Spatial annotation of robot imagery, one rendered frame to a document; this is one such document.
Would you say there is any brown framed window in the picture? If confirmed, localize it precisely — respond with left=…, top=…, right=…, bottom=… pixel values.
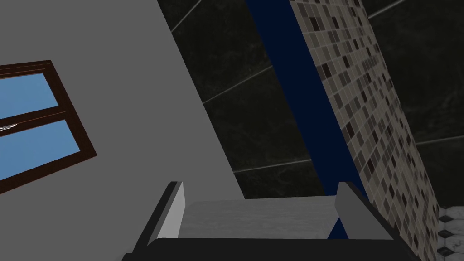
left=0, top=59, right=98, bottom=194

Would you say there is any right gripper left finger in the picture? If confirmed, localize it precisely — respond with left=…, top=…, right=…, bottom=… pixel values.
left=132, top=181, right=186, bottom=253

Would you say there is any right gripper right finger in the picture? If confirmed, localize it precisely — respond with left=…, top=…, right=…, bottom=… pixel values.
left=333, top=182, right=401, bottom=241

